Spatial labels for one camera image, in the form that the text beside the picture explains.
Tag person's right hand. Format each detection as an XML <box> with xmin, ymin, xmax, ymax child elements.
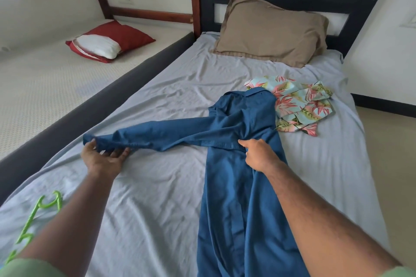
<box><xmin>238</xmin><ymin>138</ymin><xmax>286</xmax><ymax>173</ymax></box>

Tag person's left hand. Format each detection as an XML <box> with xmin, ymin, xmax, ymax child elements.
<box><xmin>81</xmin><ymin>139</ymin><xmax>131</xmax><ymax>180</ymax></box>

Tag blue long-sleeved shirt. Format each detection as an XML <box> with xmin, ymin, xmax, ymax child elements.
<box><xmin>83</xmin><ymin>87</ymin><xmax>311</xmax><ymax>277</ymax></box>

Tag person's right forearm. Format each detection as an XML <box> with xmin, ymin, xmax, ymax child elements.
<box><xmin>258</xmin><ymin>161</ymin><xmax>402</xmax><ymax>277</ymax></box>

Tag person's left forearm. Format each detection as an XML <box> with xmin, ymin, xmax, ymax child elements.
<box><xmin>18</xmin><ymin>166</ymin><xmax>121</xmax><ymax>277</ymax></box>

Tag grey bed sheet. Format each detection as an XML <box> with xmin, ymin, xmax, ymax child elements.
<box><xmin>0</xmin><ymin>31</ymin><xmax>390</xmax><ymax>277</ymax></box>

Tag floral patterned shirt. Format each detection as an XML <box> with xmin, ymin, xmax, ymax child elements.
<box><xmin>244</xmin><ymin>76</ymin><xmax>333</xmax><ymax>137</ymax></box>

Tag cream mattress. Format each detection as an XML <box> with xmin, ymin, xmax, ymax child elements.
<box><xmin>0</xmin><ymin>19</ymin><xmax>194</xmax><ymax>161</ymax></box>

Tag green plastic hanger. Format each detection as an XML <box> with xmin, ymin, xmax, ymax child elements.
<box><xmin>4</xmin><ymin>191</ymin><xmax>63</xmax><ymax>265</ymax></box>

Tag red and white pillow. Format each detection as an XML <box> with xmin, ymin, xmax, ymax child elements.
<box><xmin>65</xmin><ymin>20</ymin><xmax>156</xmax><ymax>64</ymax></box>

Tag tan pillow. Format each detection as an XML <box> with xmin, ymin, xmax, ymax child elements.
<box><xmin>213</xmin><ymin>0</ymin><xmax>329</xmax><ymax>68</ymax></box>

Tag green shirt sleeves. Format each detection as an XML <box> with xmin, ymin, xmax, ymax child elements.
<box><xmin>0</xmin><ymin>258</ymin><xmax>67</xmax><ymax>277</ymax></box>

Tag brown wooden headboard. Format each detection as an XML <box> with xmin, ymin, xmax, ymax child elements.
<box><xmin>84</xmin><ymin>0</ymin><xmax>202</xmax><ymax>40</ymax></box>

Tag dark grey bed frame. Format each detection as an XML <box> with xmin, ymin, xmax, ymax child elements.
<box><xmin>0</xmin><ymin>31</ymin><xmax>195</xmax><ymax>206</ymax></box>

